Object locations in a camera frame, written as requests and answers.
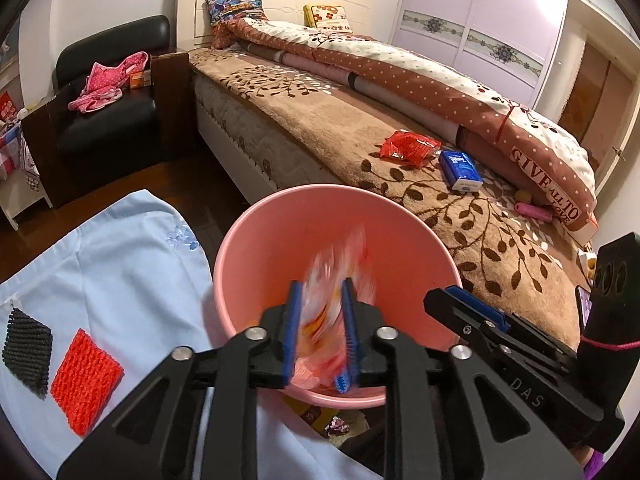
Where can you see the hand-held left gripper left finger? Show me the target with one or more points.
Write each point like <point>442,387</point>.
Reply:
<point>294,335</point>

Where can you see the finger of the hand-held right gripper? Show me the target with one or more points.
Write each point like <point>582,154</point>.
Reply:
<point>455,317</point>
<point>480,307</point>

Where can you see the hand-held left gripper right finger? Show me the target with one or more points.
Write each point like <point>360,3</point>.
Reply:
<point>351,335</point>

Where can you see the red white snack wrapper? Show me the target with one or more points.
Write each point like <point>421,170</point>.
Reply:
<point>325,280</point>

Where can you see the pink plastic bucket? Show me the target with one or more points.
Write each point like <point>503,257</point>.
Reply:
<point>300,230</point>

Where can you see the yellow candy wrapper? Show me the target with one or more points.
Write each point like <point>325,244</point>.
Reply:
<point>315,412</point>

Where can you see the shiny foil candy wrapper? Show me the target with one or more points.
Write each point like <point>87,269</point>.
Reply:
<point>338,426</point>

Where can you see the small pink object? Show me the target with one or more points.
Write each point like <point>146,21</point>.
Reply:
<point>535,210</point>

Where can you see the small brown ball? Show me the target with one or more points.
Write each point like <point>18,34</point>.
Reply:
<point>523,195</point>

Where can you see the blue tissue pack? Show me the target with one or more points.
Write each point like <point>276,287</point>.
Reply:
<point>460,170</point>

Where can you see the light blue cloth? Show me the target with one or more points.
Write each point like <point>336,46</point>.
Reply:
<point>130,280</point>

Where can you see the red snack packet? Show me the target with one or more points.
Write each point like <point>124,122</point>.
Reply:
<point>407,149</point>

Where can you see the brown leaf pattern blanket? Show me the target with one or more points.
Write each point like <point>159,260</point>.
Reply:
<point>350,125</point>

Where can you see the brown wooden door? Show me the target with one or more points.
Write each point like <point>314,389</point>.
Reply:
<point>595,100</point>

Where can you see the red foam net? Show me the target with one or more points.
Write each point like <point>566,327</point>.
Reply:
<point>85,385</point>

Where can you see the brown dotted quilt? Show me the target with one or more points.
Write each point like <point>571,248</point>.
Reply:
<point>425,75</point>

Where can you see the black foam net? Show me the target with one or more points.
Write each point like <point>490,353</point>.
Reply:
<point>27,347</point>

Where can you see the lilac sliding wardrobe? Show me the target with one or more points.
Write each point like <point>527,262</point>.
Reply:
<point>475,25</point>

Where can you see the black leather armchair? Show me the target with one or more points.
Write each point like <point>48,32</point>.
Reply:
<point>100,120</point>

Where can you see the small orange box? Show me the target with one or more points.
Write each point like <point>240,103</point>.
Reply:
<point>140,80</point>

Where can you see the pink dotted clothes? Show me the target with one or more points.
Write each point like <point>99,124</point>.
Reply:
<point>107,82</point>

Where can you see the yellow flowered pillow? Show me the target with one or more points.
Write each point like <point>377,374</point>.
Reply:
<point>330,17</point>

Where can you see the colourful printed pillow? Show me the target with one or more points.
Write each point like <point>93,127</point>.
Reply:
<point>235,10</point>

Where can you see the red bag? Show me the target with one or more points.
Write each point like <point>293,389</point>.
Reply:
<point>7,110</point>

